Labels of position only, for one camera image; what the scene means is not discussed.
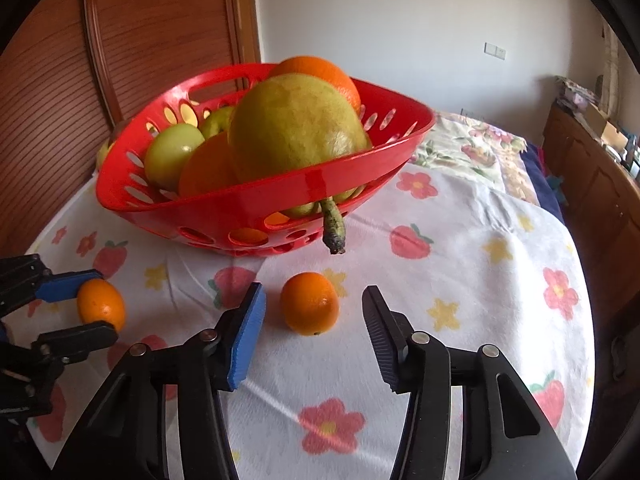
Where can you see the small tangerine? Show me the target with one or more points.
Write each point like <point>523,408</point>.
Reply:
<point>309,304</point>
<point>99,300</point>

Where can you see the cardboard box on sideboard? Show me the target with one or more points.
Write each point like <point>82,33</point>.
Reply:
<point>603,129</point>

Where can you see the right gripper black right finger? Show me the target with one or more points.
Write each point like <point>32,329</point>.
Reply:
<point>505,434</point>

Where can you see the floral quilt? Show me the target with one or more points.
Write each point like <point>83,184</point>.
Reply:
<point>477,151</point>

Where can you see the wooden sideboard cabinet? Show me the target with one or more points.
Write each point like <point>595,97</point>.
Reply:
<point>601,209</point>

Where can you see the red perforated plastic basket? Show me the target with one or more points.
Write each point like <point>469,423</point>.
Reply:
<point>235,221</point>

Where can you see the floral white bed sheet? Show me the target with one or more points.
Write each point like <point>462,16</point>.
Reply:
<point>466,263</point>

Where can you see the white wall switch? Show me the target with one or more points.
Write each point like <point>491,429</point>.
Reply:
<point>494,51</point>

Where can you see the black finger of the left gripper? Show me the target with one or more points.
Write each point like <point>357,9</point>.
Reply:
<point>73,345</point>

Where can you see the green pear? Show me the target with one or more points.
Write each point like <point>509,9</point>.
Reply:
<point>217,122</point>

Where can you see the wooden wardrobe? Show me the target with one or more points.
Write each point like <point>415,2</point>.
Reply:
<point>72,71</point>

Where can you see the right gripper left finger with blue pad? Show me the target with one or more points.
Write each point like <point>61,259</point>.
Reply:
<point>122,434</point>

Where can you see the small green guava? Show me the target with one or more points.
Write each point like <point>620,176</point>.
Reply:
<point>304,210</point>
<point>168,153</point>

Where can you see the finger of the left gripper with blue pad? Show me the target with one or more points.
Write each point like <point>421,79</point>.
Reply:
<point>64,286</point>

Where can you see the large orange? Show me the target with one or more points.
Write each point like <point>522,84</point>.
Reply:
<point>322,69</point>
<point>208,169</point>

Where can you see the large yellow-green pear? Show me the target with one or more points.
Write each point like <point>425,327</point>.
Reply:
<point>290,122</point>

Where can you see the beige curtain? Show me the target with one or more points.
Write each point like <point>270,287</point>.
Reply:
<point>611,72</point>

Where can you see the small green guava front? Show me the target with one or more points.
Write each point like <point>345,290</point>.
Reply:
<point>168,153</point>

